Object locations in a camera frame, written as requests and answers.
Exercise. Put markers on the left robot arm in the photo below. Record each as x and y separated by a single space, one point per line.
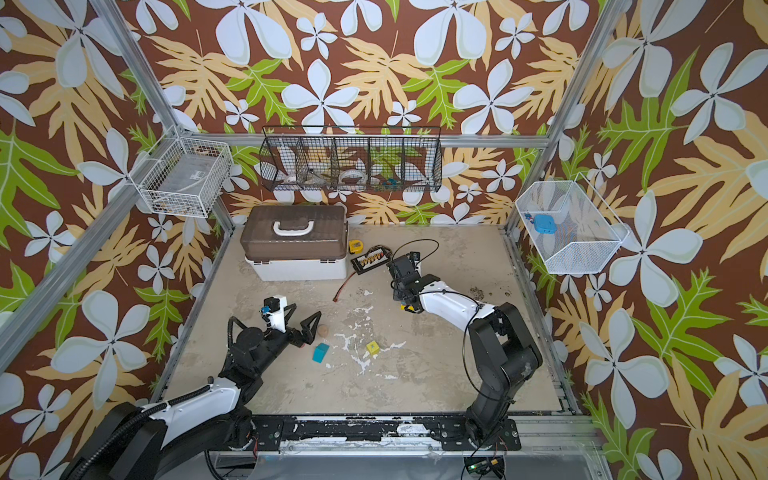
144 442

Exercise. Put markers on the yellow green cube block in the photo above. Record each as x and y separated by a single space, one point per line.
373 348

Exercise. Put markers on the teal triangular block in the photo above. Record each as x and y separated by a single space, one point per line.
320 352

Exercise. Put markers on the white mesh basket right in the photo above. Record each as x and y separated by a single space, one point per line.
589 231

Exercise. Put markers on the black charging board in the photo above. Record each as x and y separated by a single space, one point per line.
374 258

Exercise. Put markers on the blue object in basket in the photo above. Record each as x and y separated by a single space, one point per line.
544 224

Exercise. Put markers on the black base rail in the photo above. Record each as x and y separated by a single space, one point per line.
440 432

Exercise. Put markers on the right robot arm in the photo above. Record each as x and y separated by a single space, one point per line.
505 354

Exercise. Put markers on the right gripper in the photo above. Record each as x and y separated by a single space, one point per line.
402 271

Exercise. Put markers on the white wire basket left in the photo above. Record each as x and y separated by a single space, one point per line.
184 176

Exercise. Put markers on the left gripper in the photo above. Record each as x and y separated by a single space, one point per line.
309 335

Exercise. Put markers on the yellow tape measure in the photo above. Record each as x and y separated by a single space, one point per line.
355 247

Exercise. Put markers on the brown lid white toolbox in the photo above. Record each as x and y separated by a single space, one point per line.
296 242

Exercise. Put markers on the black wire wall basket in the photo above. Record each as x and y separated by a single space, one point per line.
353 159

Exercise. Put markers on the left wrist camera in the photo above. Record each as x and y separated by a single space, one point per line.
273 312

